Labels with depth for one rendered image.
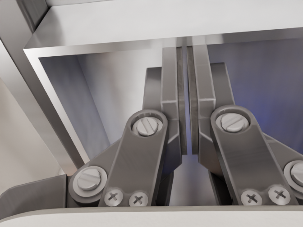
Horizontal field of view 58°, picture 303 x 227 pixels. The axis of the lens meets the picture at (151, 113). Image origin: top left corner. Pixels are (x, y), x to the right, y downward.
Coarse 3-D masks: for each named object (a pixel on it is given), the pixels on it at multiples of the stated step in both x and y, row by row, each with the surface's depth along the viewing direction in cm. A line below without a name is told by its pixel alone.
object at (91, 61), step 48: (144, 0) 12; (192, 0) 11; (240, 0) 11; (288, 0) 10; (48, 48) 10; (96, 48) 10; (144, 48) 10; (240, 48) 14; (288, 48) 13; (96, 96) 16; (240, 96) 16; (288, 96) 16; (96, 144) 17; (288, 144) 19; (192, 192) 25
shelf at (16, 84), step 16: (48, 0) 13; (64, 0) 12; (80, 0) 12; (96, 0) 12; (0, 48) 15; (0, 64) 15; (16, 80) 16; (16, 96) 17; (32, 96) 17; (32, 112) 18; (48, 128) 19; (48, 144) 21; (64, 160) 22
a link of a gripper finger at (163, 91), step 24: (168, 48) 10; (168, 72) 9; (144, 96) 9; (168, 96) 8; (168, 120) 8; (168, 144) 8; (96, 168) 8; (168, 168) 9; (72, 192) 7; (96, 192) 7
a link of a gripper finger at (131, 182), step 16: (144, 112) 8; (160, 112) 8; (128, 128) 8; (144, 128) 8; (160, 128) 8; (128, 144) 7; (144, 144) 7; (160, 144) 7; (128, 160) 7; (144, 160) 7; (160, 160) 7; (112, 176) 7; (128, 176) 7; (144, 176) 7; (160, 176) 7; (112, 192) 6; (128, 192) 6; (144, 192) 6; (160, 192) 9
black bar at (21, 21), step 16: (0, 0) 11; (16, 0) 10; (32, 0) 11; (0, 16) 11; (16, 16) 11; (32, 16) 11; (0, 32) 12; (16, 32) 12; (32, 32) 11; (16, 48) 12; (16, 64) 13; (32, 80) 13; (48, 96) 14; (48, 112) 15; (64, 128) 16; (64, 144) 17; (80, 160) 18
